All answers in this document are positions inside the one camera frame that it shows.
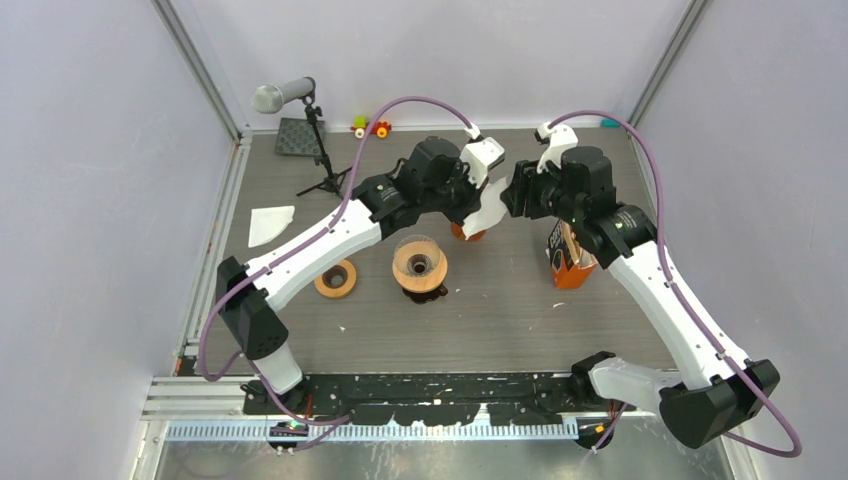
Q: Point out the grey studded base plate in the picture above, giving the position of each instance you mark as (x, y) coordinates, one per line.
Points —
(296, 138)

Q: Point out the toy brick car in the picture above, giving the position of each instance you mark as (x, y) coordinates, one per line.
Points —
(362, 126)

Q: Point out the small wooden ring holder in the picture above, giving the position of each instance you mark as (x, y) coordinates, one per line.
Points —
(338, 281)

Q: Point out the grey microphone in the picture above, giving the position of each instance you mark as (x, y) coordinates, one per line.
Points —
(270, 98)

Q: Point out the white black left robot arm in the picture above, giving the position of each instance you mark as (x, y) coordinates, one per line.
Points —
(437, 176)

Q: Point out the white paper sheet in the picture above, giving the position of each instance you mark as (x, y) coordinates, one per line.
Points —
(268, 223)

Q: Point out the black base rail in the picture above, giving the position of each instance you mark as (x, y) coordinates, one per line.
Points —
(441, 399)

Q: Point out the dark brown dripper cup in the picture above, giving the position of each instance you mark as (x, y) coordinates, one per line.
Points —
(425, 297)

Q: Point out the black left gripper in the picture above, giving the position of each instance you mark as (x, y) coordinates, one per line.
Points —
(473, 201)

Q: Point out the large wooden ring holder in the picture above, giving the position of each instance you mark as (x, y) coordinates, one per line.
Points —
(426, 282)

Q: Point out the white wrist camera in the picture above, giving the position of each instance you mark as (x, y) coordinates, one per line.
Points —
(478, 157)
(557, 139)

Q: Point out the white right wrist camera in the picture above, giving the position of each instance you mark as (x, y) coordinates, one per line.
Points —
(557, 139)

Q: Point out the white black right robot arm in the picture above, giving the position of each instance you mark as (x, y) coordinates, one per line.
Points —
(716, 385)

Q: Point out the amber glass carafe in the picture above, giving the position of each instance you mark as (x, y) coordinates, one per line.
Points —
(458, 232)

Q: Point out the clear glass dripper cone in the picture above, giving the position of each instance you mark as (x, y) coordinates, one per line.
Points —
(417, 255)

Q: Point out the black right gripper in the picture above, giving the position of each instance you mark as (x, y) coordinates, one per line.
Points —
(521, 191)

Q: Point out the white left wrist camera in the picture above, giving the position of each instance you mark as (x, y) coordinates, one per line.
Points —
(478, 157)

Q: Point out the white paper coffee filter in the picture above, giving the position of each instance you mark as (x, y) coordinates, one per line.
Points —
(491, 211)

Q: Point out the orange coffee filter box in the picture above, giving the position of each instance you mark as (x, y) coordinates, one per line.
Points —
(570, 264)

